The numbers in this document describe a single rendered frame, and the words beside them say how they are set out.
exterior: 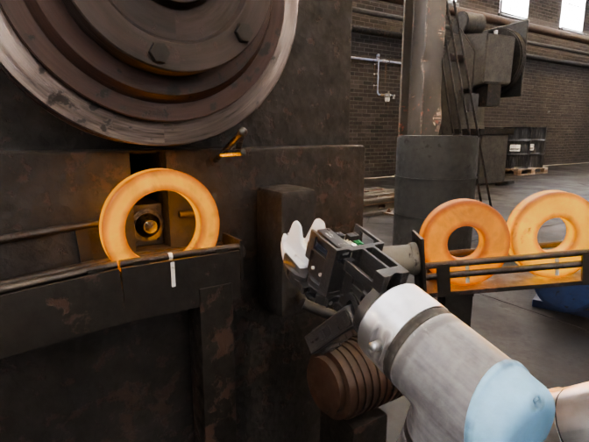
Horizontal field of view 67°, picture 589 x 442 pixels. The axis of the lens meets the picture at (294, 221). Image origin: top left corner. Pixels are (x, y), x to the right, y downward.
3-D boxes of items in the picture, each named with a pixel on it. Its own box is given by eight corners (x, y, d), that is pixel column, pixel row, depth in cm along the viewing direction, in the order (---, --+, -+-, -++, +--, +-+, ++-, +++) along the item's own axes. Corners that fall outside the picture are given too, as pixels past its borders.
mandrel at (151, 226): (117, 224, 91) (116, 203, 91) (139, 222, 94) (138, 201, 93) (138, 240, 77) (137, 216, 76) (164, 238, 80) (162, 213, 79)
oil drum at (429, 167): (375, 247, 356) (379, 133, 339) (426, 238, 388) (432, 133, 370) (435, 266, 307) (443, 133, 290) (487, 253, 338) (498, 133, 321)
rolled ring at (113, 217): (218, 167, 73) (211, 166, 76) (96, 172, 64) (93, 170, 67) (222, 274, 77) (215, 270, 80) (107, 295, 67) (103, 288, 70)
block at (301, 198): (254, 302, 91) (252, 185, 86) (287, 295, 95) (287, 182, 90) (281, 321, 82) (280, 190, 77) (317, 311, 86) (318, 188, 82)
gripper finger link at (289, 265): (305, 247, 60) (343, 282, 54) (302, 259, 61) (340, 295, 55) (275, 252, 58) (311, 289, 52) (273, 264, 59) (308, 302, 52)
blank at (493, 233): (415, 202, 81) (419, 205, 78) (502, 194, 80) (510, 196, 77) (420, 283, 84) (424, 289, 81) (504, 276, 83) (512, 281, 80)
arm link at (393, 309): (435, 366, 49) (368, 391, 44) (404, 337, 52) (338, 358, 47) (461, 298, 45) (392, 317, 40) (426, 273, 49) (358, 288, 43)
